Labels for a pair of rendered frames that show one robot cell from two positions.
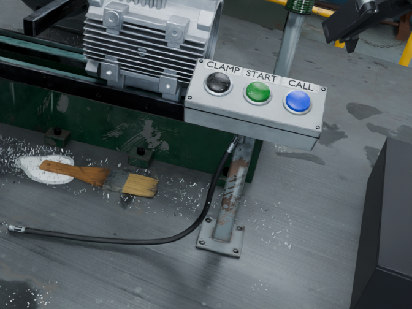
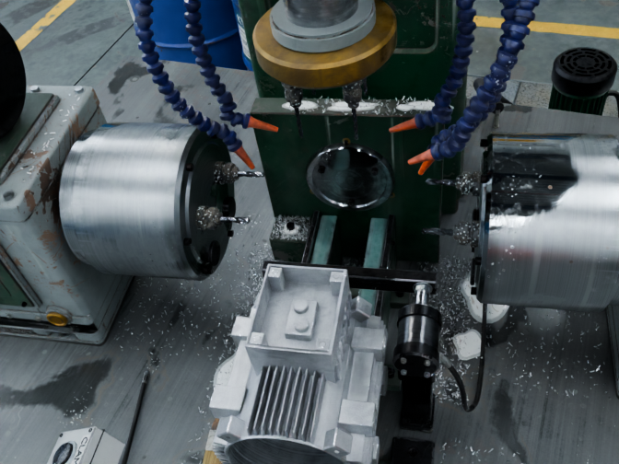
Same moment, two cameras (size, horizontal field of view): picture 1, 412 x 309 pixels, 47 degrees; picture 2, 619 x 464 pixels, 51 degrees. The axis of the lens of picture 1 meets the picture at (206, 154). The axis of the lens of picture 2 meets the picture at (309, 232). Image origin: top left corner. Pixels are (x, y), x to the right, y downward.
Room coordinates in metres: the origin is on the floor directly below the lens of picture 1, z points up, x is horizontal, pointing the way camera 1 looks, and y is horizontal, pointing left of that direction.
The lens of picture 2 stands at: (0.95, -0.26, 1.77)
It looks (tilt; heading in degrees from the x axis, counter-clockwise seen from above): 48 degrees down; 105
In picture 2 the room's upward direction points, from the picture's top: 10 degrees counter-clockwise
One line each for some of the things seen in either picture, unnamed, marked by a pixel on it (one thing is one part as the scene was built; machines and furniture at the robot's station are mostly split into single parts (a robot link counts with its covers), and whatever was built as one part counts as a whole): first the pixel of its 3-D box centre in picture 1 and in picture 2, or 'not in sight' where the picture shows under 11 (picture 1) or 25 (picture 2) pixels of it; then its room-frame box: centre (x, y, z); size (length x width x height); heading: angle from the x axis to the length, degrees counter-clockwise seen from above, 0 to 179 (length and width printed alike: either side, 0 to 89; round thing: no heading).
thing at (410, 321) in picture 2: not in sight; (450, 277); (0.99, 0.38, 0.92); 0.45 x 0.13 x 0.24; 86
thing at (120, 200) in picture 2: not in sight; (128, 199); (0.47, 0.44, 1.04); 0.37 x 0.25 x 0.25; 176
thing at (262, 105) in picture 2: not in sight; (356, 172); (0.83, 0.58, 0.97); 0.30 x 0.11 x 0.34; 176
